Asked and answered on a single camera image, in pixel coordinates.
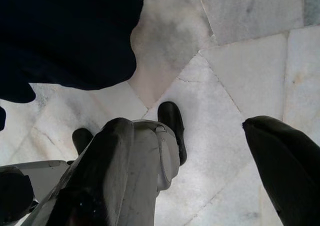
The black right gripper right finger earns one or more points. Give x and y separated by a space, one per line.
287 173

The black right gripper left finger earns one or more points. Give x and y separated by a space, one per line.
105 161

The navy garment with red stripe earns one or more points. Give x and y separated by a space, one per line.
62 36

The black robot left foot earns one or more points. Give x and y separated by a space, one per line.
81 139

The black robot foot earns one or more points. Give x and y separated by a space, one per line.
81 139
171 121

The grey robot right leg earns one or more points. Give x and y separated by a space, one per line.
146 166

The grey robot leg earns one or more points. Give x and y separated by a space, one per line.
42 176
146 166

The grey robot left leg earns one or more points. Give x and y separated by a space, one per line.
42 176

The black robot right foot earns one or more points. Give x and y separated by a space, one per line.
171 121

